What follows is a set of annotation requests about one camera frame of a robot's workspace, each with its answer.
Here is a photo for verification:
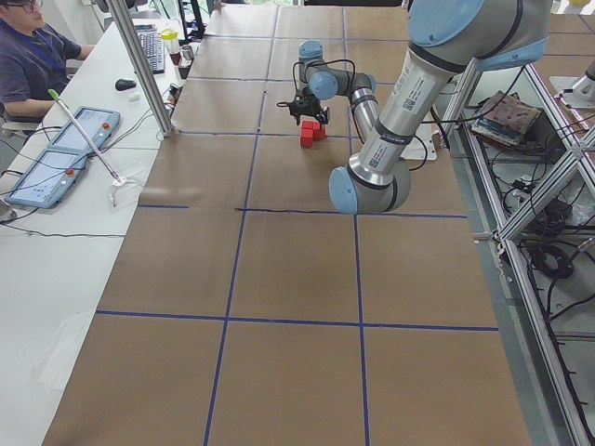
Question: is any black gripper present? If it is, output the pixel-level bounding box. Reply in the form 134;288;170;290
288;94;330;125

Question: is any red wooden cube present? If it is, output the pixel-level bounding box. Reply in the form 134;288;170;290
301;121;321;132
311;121;326;140
299;128;314;148

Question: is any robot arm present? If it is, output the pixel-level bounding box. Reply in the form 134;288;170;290
289;0;551;215

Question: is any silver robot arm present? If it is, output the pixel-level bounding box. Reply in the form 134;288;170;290
277;40;378;141

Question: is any yellow lid cup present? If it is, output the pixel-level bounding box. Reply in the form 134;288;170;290
160;28;181;66

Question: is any black keyboard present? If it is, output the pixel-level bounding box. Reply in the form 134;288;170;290
138;32;165;74

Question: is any black computer mouse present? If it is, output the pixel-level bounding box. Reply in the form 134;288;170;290
114;78;137;91

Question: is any stack of books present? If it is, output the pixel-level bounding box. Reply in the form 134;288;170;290
470;91;541;146

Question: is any upper teach pendant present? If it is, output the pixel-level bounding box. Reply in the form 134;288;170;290
48;107;121;154

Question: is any teach pendant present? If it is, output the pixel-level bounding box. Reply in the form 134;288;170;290
6;149;88;209
48;107;121;154

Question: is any metal rod green tip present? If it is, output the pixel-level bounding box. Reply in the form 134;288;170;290
47;89;127;187

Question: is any lower teach pendant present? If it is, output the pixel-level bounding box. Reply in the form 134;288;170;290
6;149;88;209

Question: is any seated person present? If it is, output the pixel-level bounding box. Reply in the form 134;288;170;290
1;1;94;122

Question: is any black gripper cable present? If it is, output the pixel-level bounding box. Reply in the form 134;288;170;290
276;59;358;109

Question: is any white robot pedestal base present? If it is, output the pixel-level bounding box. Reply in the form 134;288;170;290
401;124;438;162

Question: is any aluminium frame post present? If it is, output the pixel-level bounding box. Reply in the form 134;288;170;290
106;0;174;138

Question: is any coiled black cable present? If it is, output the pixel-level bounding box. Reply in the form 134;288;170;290
529;243;577;280

